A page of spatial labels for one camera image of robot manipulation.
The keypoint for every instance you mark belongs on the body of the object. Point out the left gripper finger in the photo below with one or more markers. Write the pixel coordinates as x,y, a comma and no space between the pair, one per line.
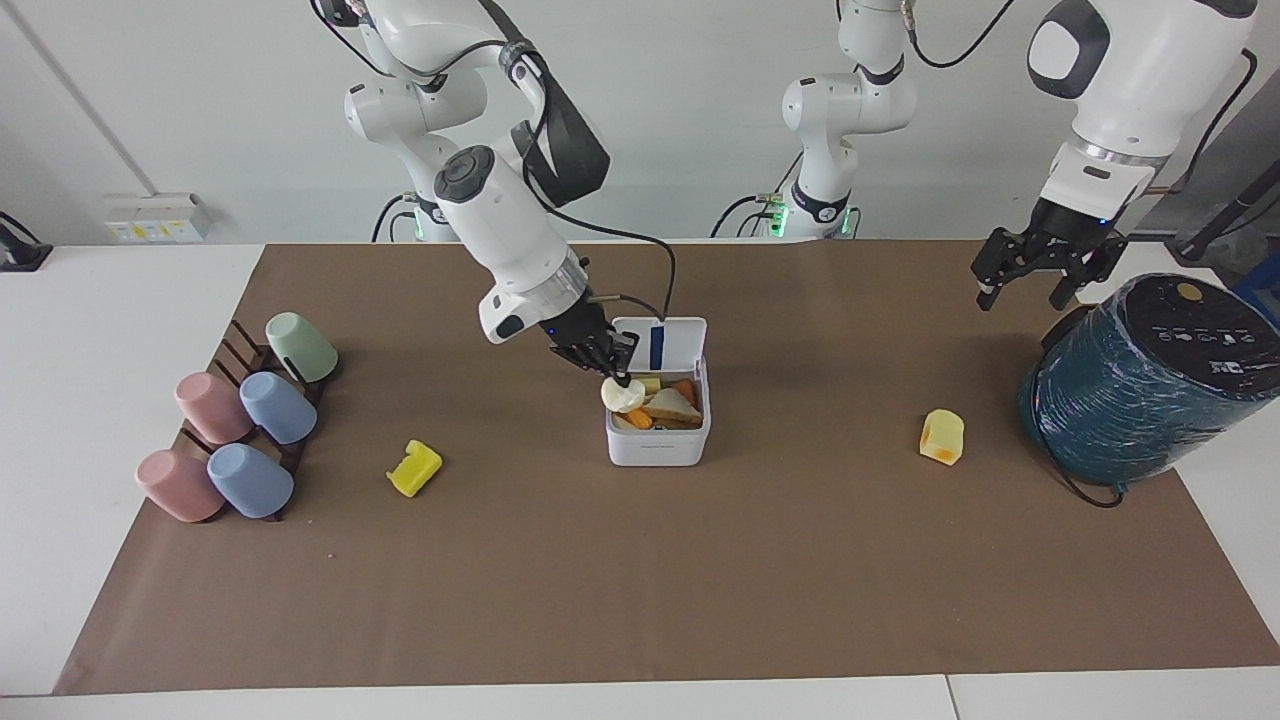
1003,262
1092,270

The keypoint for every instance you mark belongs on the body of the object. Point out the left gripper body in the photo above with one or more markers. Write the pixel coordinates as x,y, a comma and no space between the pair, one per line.
1075,238

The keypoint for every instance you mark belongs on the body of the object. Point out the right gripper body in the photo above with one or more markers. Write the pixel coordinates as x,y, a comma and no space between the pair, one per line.
578,325

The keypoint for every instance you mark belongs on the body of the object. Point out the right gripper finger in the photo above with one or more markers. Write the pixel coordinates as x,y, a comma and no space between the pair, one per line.
592,360
629,350

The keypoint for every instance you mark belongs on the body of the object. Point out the white round food piece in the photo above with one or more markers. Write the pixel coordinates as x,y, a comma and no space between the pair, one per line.
621,396

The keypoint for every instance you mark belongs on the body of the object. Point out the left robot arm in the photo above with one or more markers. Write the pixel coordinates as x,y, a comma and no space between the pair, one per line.
1135,90

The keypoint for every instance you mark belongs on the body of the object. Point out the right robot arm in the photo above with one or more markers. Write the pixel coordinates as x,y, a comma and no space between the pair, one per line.
505,235

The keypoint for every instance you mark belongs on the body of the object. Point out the pale yellow food piece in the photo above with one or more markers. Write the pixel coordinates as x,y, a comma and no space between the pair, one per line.
652,384

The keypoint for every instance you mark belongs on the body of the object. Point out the orange food piece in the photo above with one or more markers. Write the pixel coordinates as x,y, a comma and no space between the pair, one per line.
638,420
686,390

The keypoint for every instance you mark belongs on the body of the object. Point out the toy bread slice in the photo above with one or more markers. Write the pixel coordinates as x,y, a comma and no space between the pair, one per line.
672,406

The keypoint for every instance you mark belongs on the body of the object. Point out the small white lidded box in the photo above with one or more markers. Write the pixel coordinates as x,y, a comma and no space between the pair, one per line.
660,445

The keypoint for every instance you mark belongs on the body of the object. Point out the wrapped dark cylindrical appliance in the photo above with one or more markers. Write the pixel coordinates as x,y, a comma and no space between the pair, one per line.
1140,400

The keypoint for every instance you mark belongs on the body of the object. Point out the black stand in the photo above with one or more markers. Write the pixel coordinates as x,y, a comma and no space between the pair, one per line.
20,250
1225,220

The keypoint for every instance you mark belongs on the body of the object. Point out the blue box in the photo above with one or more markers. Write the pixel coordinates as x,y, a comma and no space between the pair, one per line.
1262,295

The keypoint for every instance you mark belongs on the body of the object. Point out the yellow cheese toy block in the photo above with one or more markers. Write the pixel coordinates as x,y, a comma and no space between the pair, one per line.
942,438

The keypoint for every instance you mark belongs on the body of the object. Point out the yellow notched toy block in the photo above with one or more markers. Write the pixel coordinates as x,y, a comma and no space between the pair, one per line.
413,470

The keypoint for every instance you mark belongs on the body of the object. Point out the green cup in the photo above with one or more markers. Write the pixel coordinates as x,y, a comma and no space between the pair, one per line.
300,347

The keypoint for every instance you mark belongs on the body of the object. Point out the blue cup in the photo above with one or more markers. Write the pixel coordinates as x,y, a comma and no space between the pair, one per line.
250,480
278,407

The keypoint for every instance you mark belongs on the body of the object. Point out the dark wooden cup rack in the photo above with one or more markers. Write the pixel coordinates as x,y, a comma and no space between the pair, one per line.
250,352

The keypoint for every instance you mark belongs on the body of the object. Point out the pink cup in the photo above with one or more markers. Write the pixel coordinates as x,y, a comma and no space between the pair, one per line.
178,485
212,407

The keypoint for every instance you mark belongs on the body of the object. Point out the white wall socket box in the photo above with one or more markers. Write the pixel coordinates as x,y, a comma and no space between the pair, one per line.
155,218

